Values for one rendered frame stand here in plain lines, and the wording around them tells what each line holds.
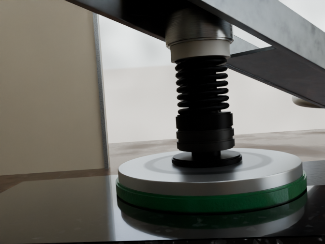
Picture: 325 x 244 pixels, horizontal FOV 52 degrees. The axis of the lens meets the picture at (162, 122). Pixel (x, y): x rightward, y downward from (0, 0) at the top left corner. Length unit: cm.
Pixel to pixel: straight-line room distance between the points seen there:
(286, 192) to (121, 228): 16
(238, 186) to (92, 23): 510
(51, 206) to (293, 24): 35
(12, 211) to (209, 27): 28
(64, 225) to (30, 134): 519
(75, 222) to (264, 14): 29
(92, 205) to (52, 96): 502
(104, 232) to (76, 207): 8
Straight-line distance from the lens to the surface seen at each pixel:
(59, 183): 49
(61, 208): 36
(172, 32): 38
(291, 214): 31
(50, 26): 549
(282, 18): 43
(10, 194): 46
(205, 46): 37
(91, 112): 521
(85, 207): 36
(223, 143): 38
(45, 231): 31
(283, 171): 34
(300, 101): 85
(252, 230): 27
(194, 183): 30
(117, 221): 30
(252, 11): 39
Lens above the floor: 92
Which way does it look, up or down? 3 degrees down
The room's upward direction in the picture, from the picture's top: 4 degrees counter-clockwise
